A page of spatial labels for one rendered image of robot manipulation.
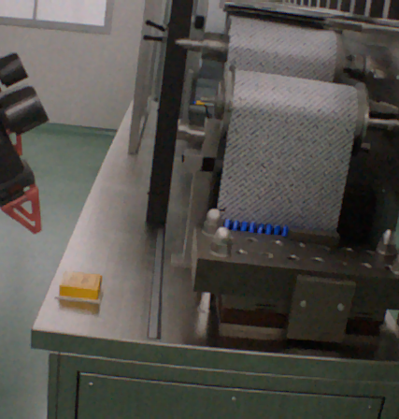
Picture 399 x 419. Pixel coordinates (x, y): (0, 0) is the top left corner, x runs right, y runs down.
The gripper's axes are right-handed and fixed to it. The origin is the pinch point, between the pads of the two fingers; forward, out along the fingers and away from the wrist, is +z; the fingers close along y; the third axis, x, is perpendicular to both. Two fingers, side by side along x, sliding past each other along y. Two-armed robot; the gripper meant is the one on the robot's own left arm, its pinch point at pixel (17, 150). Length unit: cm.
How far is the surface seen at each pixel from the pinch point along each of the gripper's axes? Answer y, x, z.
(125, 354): -64, -4, 22
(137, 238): -18.7, -15.9, 25.9
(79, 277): -44.9, -2.1, 15.3
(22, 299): 133, 39, 98
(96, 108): 514, -59, 125
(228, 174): -43, -35, 11
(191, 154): -34.4, -31.5, 7.6
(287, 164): -46, -45, 13
